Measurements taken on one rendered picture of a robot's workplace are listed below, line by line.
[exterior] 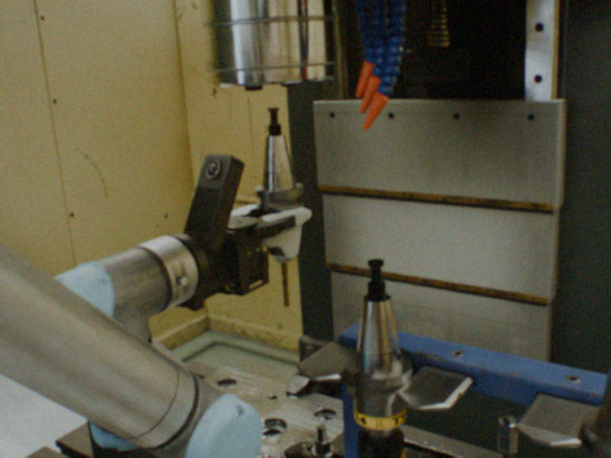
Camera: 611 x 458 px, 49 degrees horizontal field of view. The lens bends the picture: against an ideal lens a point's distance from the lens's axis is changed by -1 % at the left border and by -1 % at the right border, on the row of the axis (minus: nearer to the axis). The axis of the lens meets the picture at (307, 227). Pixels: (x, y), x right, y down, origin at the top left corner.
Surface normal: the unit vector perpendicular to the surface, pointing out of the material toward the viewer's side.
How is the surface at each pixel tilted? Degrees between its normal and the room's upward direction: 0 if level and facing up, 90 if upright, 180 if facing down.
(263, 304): 90
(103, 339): 74
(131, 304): 90
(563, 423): 0
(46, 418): 24
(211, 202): 61
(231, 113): 90
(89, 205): 90
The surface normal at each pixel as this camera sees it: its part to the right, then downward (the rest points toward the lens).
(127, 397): 0.61, 0.32
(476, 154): -0.58, 0.25
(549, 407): -0.06, -0.96
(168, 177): 0.81, 0.11
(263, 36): -0.03, 0.26
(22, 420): 0.28, -0.84
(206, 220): -0.57, -0.26
